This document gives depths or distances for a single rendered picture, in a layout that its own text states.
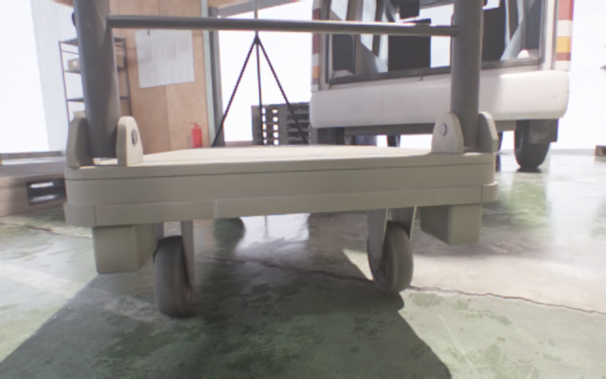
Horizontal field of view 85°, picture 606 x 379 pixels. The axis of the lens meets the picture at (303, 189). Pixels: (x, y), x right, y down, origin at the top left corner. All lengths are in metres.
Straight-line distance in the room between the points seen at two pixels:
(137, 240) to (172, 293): 0.14
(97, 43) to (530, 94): 2.03
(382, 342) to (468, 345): 0.09
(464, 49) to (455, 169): 0.11
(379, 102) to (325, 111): 0.36
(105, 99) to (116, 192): 0.07
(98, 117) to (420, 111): 1.93
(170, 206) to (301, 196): 0.10
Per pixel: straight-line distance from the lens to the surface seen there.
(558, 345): 0.46
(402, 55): 4.22
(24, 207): 1.46
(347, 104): 2.21
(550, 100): 2.17
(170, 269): 0.42
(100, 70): 0.31
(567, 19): 2.33
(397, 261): 0.45
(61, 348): 0.48
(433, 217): 0.37
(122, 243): 0.30
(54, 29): 8.73
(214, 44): 5.49
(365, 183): 0.29
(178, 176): 0.28
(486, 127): 0.36
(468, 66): 0.35
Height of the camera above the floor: 0.22
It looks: 8 degrees down
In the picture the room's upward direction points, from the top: 1 degrees counter-clockwise
